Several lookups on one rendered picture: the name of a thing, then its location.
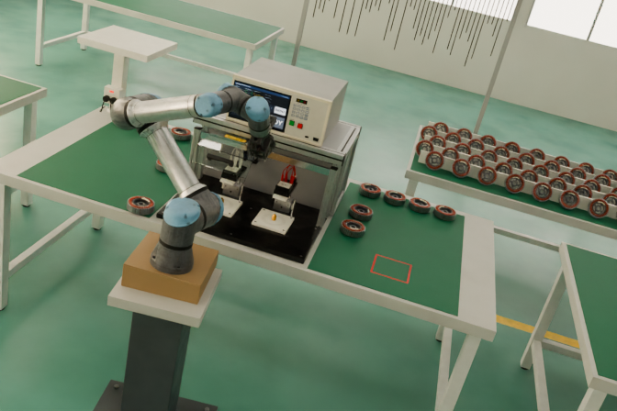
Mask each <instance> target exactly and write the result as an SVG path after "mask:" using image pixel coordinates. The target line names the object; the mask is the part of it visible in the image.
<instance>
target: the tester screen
mask: <svg viewBox="0 0 617 411"><path fill-rule="evenodd" d="M235 86H237V87H238V88H239V89H241V90H242V91H243V92H244V93H246V94H248V95H250V96H251V97H254V96H261V97H262V98H264V99H265V100H266V101H267V103H268V105H272V106H278V107H281V108H284V109H286V110H287V107H288V102H289V97H288V96H285V95H281V94H276V93H273V92H269V91H266V90H263V89H260V88H256V87H253V86H250V85H247V84H243V83H237V82H235ZM270 115H273V116H277V117H281V118H284V119H286V116H283V115H279V114H277V113H273V112H270ZM230 116H233V117H238V118H241V119H245V118H243V117H240V116H237V115H233V114H232V113H231V112H230ZM245 120H246V119H245Z"/></svg>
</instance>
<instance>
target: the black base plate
mask: <svg viewBox="0 0 617 411"><path fill-rule="evenodd" d="M198 180H199V182H200V183H201V184H204V185H206V186H207V187H208V190H209V191H210V192H214V193H215V194H220V195H223V196H227V197H229V198H232V199H235V200H239V199H240V197H235V196H232V195H228V194H223V193H222V192H223V189H222V188H221V187H222V182H220V179H219V178H215V177H212V176H209V175H205V174H203V175H202V178H201V179H198ZM241 201H242V205H241V206H240V208H239V209H238V210H237V211H236V212H235V214H234V215H233V216H232V217H225V216H222V218H221V220H220V221H219V222H217V223H216V224H215V225H213V226H211V227H208V228H205V229H203V230H201V231H200V232H204V233H207V234H209V235H212V236H215V237H218V238H221V239H226V240H229V241H232V242H235V243H238V244H241V245H244V246H247V247H250V248H253V249H256V250H260V251H263V252H267V253H270V254H273V255H275V256H278V257H281V258H284V259H288V260H291V261H295V262H298V263H301V264H304V262H305V260H306V258H307V257H308V255H309V252H310V251H311V249H312V247H313V245H314V243H315V241H316V239H317V237H318V235H319V233H320V231H321V229H322V228H321V227H320V226H318V227H317V226H316V225H317V221H318V217H319V213H320V209H317V208H314V207H311V206H308V205H302V204H300V203H295V208H294V212H293V216H292V217H294V221H293V223H292V224H291V226H290V227H289V229H288V231H287V232H286V234H285V235H284V234H281V233H278V232H274V231H272V230H269V229H266V228H260V227H257V226H255V225H252V221H253V220H254V219H255V217H256V216H257V215H258V213H259V212H260V211H261V209H262V208H265V209H268V210H271V211H274V212H277V213H280V214H283V215H286V216H289V217H290V216H291V212H292V210H290V212H289V213H286V212H283V211H280V210H276V209H273V207H274V202H275V198H273V196H272V195H271V194H267V193H264V192H260V191H257V190H254V189H251V188H248V187H245V186H243V189H242V194H241ZM169 202H170V201H169ZM169 202H168V203H169ZM168 203H167V204H168ZM167 204H166V205H167ZM166 205H165V206H164V207H163V208H162V209H161V210H160V211H158V212H157V214H156V217H157V218H160V219H163V212H164V210H165V208H166Z"/></svg>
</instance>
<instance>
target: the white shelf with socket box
mask: <svg viewBox="0 0 617 411"><path fill-rule="evenodd" d="M77 43H80V44H83V45H86V46H89V47H93V48H96V49H100V50H105V51H108V52H112V53H114V63H113V72H112V83H111V85H110V84H109V85H106V86H105V90H104V96H103V104H102V108H101V109H100V110H99V112H102V110H103V108H104V107H105V106H104V107H103V105H104V103H108V104H109V107H108V108H107V112H108V113H109V114H110V109H111V106H112V105H113V104H114V103H115V102H116V101H117V100H118V99H119V98H122V97H125V96H126V87H127V79H128V69H129V58H131V59H134V60H138V61H144V62H149V61H152V60H154V59H157V58H159V57H161V56H163V55H165V54H167V53H169V52H171V51H173V50H177V43H176V42H173V41H170V40H167V39H160V38H157V37H154V36H151V35H147V34H144V33H140V32H137V31H134V30H130V29H127V28H121V27H118V26H114V25H113V26H110V27H107V28H101V29H99V30H96V31H92V32H89V33H86V34H83V35H80V36H78V37H77Z"/></svg>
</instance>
